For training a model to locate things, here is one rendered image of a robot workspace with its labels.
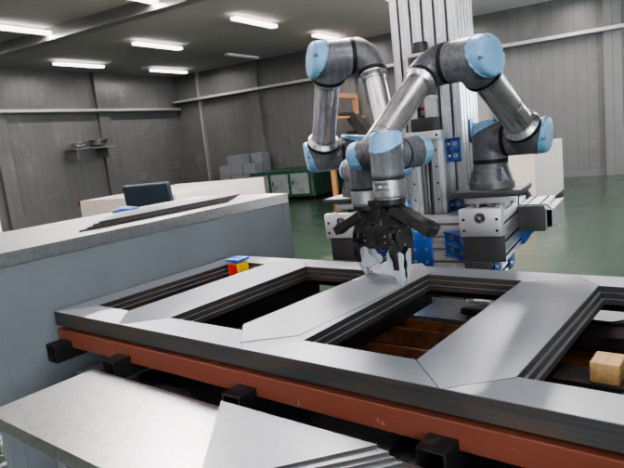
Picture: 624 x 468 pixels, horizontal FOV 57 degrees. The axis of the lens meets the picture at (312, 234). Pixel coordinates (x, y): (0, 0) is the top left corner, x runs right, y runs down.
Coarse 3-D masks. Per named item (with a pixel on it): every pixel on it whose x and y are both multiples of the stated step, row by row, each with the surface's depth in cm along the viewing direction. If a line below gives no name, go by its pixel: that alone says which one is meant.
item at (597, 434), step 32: (160, 288) 186; (192, 288) 195; (256, 288) 173; (416, 288) 157; (448, 288) 158; (480, 288) 153; (608, 288) 134; (64, 320) 165; (96, 320) 154; (192, 320) 153; (352, 320) 134; (576, 320) 118; (192, 352) 130; (224, 352) 123; (256, 352) 116; (544, 352) 103; (320, 384) 107; (352, 384) 102; (384, 384) 98; (416, 384) 94; (480, 416) 88; (512, 416) 84; (544, 416) 81; (576, 416) 79; (608, 448) 77
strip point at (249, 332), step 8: (248, 328) 132; (256, 328) 131; (264, 328) 131; (240, 336) 127; (248, 336) 126; (256, 336) 126; (264, 336) 125; (272, 336) 124; (280, 336) 124; (288, 336) 123
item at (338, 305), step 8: (312, 296) 153; (296, 304) 148; (304, 304) 147; (312, 304) 146; (320, 304) 145; (328, 304) 144; (336, 304) 144; (344, 304) 143; (352, 304) 142; (360, 304) 141; (344, 312) 136
